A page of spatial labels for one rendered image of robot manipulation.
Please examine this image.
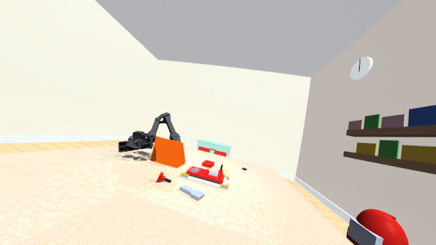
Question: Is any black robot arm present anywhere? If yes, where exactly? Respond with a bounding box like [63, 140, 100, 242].
[127, 112, 181, 143]

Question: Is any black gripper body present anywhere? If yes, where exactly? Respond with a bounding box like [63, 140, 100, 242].
[118, 137, 153, 152]

